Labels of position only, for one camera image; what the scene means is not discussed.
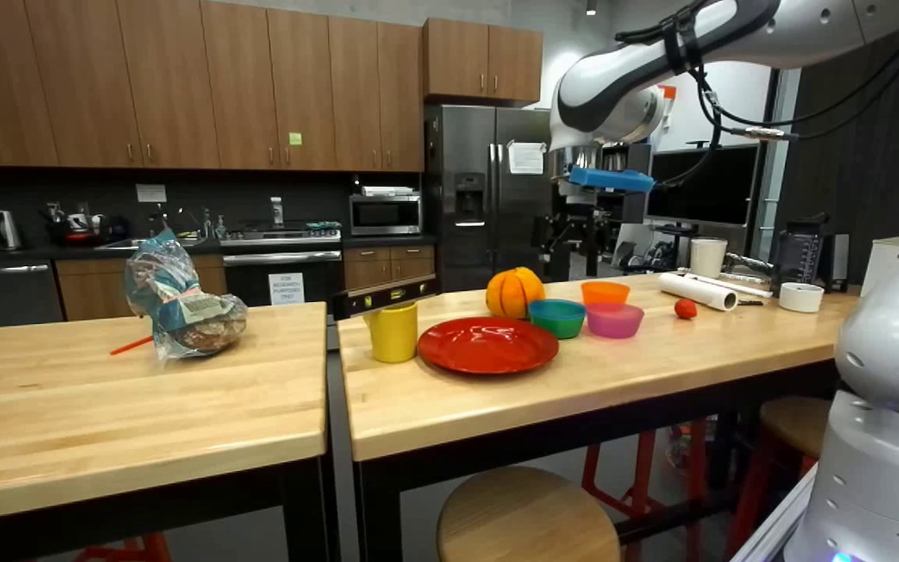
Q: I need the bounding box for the green plastic bowl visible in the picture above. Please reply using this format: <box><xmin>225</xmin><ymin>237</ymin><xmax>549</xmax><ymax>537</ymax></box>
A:
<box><xmin>527</xmin><ymin>300</ymin><xmax>584</xmax><ymax>342</ymax></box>

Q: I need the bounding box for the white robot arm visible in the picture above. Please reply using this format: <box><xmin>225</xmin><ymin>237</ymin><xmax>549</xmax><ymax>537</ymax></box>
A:
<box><xmin>554</xmin><ymin>0</ymin><xmax>899</xmax><ymax>562</ymax></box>

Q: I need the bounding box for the orange plastic bowl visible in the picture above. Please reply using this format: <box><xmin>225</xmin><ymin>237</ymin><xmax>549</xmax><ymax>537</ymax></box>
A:
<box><xmin>581</xmin><ymin>280</ymin><xmax>632</xmax><ymax>306</ymax></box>

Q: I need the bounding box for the pink plastic bowl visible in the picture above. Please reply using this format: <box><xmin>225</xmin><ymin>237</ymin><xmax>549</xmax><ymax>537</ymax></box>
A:
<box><xmin>588</xmin><ymin>306</ymin><xmax>642</xmax><ymax>337</ymax></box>

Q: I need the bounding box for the orange toy pumpkin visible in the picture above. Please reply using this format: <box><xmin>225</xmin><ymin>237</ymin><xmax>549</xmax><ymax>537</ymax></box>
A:
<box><xmin>483</xmin><ymin>265</ymin><xmax>548</xmax><ymax>319</ymax></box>

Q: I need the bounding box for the red plate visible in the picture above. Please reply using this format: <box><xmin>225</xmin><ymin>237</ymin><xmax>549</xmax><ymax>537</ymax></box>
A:
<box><xmin>416</xmin><ymin>319</ymin><xmax>559</xmax><ymax>379</ymax></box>

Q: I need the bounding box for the yellow cup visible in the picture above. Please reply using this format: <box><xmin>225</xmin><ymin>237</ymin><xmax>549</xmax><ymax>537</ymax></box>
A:
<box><xmin>366</xmin><ymin>302</ymin><xmax>420</xmax><ymax>365</ymax></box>

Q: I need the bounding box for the right wooden table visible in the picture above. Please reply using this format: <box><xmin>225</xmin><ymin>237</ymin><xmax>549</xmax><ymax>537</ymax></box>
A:
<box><xmin>337</xmin><ymin>275</ymin><xmax>855</xmax><ymax>562</ymax></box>

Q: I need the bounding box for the wooden table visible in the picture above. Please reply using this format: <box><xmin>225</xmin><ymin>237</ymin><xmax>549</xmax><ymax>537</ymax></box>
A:
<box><xmin>337</xmin><ymin>275</ymin><xmax>855</xmax><ymax>562</ymax></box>
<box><xmin>0</xmin><ymin>302</ymin><xmax>337</xmax><ymax>562</ymax></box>

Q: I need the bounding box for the silver microwave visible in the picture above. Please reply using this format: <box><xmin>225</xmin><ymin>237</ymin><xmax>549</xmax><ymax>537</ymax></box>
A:
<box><xmin>351</xmin><ymin>194</ymin><xmax>421</xmax><ymax>235</ymax></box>

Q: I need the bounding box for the stainless steel refrigerator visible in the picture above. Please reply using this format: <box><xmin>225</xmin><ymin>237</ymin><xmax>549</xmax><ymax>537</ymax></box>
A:
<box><xmin>424</xmin><ymin>103</ymin><xmax>554</xmax><ymax>291</ymax></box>

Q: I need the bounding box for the black oven range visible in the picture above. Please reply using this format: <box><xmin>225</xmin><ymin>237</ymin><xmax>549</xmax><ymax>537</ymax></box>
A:
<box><xmin>221</xmin><ymin>231</ymin><xmax>344</xmax><ymax>306</ymax></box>

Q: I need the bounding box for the round wooden stool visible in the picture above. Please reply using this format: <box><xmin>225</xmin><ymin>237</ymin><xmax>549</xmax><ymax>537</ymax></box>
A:
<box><xmin>439</xmin><ymin>465</ymin><xmax>623</xmax><ymax>562</ymax></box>

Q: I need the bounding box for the white paper towel roll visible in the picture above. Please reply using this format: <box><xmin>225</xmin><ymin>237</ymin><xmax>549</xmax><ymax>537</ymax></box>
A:
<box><xmin>656</xmin><ymin>272</ymin><xmax>740</xmax><ymax>313</ymax></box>

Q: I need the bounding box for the white mug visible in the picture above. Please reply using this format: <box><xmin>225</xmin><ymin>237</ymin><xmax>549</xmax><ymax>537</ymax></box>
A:
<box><xmin>689</xmin><ymin>237</ymin><xmax>728</xmax><ymax>278</ymax></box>

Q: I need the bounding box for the bagged bread loaf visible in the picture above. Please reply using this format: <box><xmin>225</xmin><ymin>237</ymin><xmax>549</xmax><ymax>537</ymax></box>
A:
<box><xmin>125</xmin><ymin>231</ymin><xmax>246</xmax><ymax>363</ymax></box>

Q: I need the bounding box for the red legged wooden stool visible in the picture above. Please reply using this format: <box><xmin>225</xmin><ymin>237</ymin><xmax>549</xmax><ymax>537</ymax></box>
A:
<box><xmin>728</xmin><ymin>397</ymin><xmax>831</xmax><ymax>553</ymax></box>

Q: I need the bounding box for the white tape roll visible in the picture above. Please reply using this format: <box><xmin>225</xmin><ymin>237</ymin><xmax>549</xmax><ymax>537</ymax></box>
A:
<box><xmin>779</xmin><ymin>280</ymin><xmax>823</xmax><ymax>315</ymax></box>

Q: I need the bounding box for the left wooden table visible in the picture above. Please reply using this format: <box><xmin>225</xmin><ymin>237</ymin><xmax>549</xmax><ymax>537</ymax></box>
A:
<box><xmin>0</xmin><ymin>302</ymin><xmax>337</xmax><ymax>562</ymax></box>

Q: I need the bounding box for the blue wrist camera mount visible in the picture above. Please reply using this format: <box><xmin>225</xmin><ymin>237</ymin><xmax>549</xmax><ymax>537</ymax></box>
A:
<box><xmin>568</xmin><ymin>167</ymin><xmax>656</xmax><ymax>194</ymax></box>

